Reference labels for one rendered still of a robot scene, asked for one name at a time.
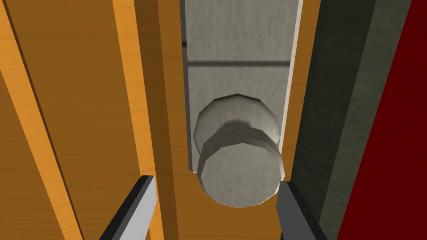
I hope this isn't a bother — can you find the orange wooden door leaf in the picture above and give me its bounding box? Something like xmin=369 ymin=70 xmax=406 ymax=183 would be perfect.
xmin=0 ymin=0 xmax=322 ymax=240

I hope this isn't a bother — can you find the grey round door knob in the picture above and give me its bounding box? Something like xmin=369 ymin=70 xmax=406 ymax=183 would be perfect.
xmin=193 ymin=94 xmax=286 ymax=209

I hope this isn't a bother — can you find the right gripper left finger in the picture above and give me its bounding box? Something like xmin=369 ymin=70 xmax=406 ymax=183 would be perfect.
xmin=99 ymin=175 xmax=157 ymax=240

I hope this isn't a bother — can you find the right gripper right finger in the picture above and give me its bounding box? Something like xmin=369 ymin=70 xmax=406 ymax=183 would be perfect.
xmin=276 ymin=181 xmax=328 ymax=240

